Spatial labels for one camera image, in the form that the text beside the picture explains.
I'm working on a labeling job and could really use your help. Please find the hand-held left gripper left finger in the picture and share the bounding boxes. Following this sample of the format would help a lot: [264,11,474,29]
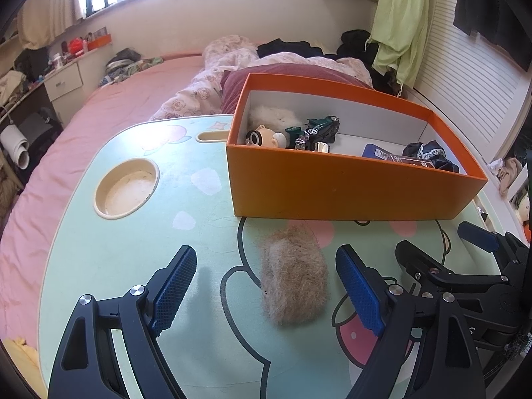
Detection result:
[48,245,198,399]

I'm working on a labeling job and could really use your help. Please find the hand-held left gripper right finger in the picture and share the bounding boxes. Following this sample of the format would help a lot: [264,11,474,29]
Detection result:
[334,244,487,399]

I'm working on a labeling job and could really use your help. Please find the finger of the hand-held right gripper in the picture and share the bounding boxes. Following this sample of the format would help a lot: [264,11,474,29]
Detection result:
[458,221,530,267]
[395,240,503,296]

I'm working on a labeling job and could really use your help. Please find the brown furry pouch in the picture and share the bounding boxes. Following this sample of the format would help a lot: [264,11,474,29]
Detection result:
[258,221,329,327]

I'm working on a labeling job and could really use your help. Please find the black lace-trimmed cloth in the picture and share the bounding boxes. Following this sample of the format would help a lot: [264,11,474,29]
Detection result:
[402,139,461,174]

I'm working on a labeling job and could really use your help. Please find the maroon box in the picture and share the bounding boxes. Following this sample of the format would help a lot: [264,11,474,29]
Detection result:
[388,155,435,170]

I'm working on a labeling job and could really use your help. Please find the orange cardboard box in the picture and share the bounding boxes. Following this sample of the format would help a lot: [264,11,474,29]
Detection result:
[225,72,489,221]

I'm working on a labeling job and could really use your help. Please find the blue tin case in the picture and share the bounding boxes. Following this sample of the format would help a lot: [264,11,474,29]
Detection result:
[361,143,402,161]

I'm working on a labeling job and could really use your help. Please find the green toy car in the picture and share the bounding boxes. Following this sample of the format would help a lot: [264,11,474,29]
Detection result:
[285,115,341,150]

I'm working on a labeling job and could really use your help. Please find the pig figure toy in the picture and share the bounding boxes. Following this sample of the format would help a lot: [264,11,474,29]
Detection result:
[245,124,288,149]

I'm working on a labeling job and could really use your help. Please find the white furry pouch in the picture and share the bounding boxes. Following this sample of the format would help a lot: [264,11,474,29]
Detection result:
[248,105,298,131]

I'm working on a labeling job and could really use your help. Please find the cartoon print desktop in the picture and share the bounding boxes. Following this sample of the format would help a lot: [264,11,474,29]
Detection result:
[39,116,495,399]

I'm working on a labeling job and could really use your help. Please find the yellow cloth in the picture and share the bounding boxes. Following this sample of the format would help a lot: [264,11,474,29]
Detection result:
[4,336,42,399]

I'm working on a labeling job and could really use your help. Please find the pink bed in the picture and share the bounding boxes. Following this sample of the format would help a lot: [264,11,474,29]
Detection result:
[0,53,233,341]

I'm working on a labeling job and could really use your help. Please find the floral quilt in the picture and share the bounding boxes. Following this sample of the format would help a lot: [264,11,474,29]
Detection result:
[150,35,375,121]

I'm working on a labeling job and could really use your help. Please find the white paper roll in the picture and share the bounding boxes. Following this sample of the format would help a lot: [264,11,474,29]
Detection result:
[0,122,32,169]

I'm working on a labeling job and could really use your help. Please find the pile of black clothes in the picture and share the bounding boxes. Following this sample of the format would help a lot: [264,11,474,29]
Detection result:
[336,29,402,96]

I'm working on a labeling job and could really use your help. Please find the folded patterned cloth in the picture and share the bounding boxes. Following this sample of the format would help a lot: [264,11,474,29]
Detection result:
[104,48,165,86]

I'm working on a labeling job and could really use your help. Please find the light green hanging garment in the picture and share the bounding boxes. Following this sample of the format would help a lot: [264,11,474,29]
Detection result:
[370,0,431,88]

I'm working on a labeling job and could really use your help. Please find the black hanging garment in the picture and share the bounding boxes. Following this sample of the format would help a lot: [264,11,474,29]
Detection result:
[453,0,532,71]

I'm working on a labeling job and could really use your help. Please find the white desk drawer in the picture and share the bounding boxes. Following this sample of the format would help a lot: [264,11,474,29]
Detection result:
[44,62,84,100]

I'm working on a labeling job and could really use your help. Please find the maroon pillow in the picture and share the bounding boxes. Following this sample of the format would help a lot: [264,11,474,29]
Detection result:
[220,63,370,115]

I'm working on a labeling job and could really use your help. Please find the small orange shelf box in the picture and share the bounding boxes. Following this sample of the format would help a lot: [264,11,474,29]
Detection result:
[87,34,113,51]

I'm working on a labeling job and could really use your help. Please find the flat black clothes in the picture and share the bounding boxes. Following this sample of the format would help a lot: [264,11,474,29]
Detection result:
[257,38,325,59]

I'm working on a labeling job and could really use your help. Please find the braided black cable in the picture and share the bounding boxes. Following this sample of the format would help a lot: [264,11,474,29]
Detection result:
[501,326,532,377]

